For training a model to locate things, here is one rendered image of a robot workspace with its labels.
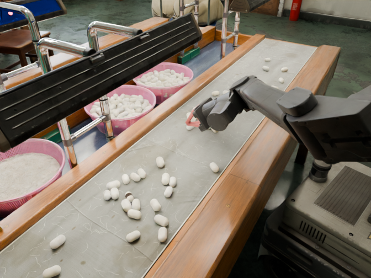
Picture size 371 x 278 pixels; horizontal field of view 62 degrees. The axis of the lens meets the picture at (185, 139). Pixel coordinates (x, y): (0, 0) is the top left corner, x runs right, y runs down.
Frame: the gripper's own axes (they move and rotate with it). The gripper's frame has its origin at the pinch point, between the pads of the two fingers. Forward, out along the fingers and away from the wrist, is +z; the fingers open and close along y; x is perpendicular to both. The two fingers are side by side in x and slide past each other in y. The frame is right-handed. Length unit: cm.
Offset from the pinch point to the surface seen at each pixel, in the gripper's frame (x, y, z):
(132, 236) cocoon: 9.0, 40.7, -4.5
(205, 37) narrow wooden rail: -23, -97, 38
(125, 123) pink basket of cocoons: -10.4, 4.1, 21.2
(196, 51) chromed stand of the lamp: -19, -82, 38
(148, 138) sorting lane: -2.6, 6.7, 12.2
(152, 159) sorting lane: 2.0, 15.0, 6.7
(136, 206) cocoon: 6.0, 33.6, -1.1
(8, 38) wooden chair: -121, -84, 199
